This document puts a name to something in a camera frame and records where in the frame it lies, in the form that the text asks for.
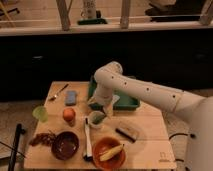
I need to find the black stand pole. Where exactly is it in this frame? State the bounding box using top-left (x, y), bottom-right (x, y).
top-left (8, 124), bottom-right (26, 171)

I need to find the orange fruit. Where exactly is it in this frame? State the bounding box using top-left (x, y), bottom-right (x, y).
top-left (63, 108), bottom-right (75, 122)

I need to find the black and tan eraser block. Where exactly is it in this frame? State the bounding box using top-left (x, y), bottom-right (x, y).
top-left (115, 122), bottom-right (139, 142)

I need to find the dark brown bowl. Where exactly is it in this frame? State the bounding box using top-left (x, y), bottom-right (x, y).
top-left (51, 131), bottom-right (79, 160)

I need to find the green plastic tray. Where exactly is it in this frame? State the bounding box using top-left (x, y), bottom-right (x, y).
top-left (88, 76), bottom-right (140, 111)

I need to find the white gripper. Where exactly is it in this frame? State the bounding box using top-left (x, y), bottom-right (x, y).
top-left (88, 87), bottom-right (120, 117)

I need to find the metal fork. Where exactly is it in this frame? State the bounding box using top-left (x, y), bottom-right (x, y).
top-left (48, 84), bottom-right (69, 101)

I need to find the white bottle on green base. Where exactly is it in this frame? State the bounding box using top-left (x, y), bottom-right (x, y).
top-left (78, 0), bottom-right (107, 25)

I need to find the light green cup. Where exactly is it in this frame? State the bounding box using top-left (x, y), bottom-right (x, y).
top-left (32, 106), bottom-right (48, 122)

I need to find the dark red dried pepper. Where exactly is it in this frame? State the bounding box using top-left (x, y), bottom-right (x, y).
top-left (29, 133), bottom-right (56, 146)

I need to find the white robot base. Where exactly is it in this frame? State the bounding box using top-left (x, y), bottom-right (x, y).
top-left (185, 97), bottom-right (213, 171)

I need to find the white handled brush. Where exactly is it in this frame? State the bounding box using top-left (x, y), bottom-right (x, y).
top-left (83, 118), bottom-right (93, 161)

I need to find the wooden railing frame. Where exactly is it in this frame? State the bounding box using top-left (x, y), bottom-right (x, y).
top-left (0, 0), bottom-right (213, 35)

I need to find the orange bowl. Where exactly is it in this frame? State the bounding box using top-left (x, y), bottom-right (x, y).
top-left (92, 137), bottom-right (126, 171)

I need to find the blue sponge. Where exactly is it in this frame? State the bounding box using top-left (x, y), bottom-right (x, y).
top-left (65, 91), bottom-right (77, 106)

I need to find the black cable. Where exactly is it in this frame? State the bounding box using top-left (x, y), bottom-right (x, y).
top-left (168, 132), bottom-right (196, 142)

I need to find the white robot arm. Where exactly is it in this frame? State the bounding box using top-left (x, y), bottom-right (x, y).
top-left (88, 61), bottom-right (204, 114)

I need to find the yellow banana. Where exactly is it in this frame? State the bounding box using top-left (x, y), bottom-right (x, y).
top-left (100, 144), bottom-right (124, 161)

